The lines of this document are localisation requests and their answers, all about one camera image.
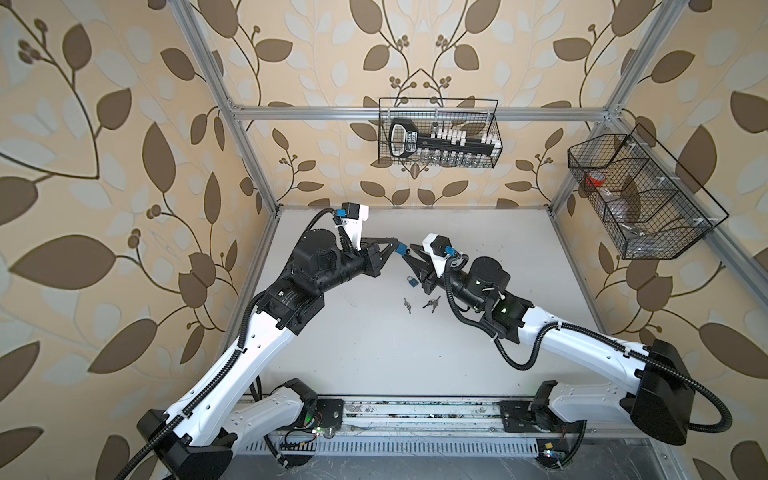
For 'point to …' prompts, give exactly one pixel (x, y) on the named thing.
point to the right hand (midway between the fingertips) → (410, 250)
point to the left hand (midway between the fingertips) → (400, 242)
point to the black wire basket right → (653, 209)
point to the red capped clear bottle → (597, 180)
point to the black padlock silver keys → (432, 302)
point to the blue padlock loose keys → (407, 305)
